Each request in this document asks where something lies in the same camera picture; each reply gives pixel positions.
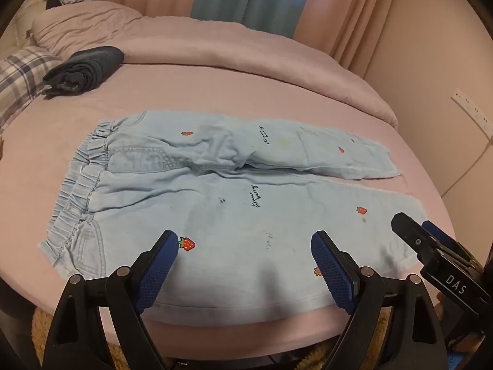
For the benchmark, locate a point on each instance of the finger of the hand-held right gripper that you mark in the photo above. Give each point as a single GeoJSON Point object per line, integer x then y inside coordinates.
{"type": "Point", "coordinates": [410, 233]}
{"type": "Point", "coordinates": [439, 233]}

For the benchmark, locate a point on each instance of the pink duvet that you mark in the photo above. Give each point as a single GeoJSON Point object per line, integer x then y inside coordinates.
{"type": "Point", "coordinates": [192, 42]}

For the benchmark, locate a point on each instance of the light blue strawberry pants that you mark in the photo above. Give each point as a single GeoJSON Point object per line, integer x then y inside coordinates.
{"type": "Point", "coordinates": [231, 216]}

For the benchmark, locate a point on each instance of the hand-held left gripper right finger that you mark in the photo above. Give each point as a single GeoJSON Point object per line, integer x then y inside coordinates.
{"type": "Point", "coordinates": [331, 269]}

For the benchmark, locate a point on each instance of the dark folded clothes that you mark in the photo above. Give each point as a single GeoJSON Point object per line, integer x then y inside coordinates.
{"type": "Point", "coordinates": [88, 67]}

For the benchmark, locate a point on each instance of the pink bed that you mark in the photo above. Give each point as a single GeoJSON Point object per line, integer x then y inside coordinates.
{"type": "Point", "coordinates": [192, 92]}

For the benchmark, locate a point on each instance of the plaid pillow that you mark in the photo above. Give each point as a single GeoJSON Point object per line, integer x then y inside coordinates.
{"type": "Point", "coordinates": [23, 73]}

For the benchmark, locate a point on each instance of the white power strip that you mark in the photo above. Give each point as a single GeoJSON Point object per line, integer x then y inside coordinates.
{"type": "Point", "coordinates": [473, 111]}

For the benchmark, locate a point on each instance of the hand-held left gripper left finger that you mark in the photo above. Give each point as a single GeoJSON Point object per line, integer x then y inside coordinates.
{"type": "Point", "coordinates": [158, 269]}

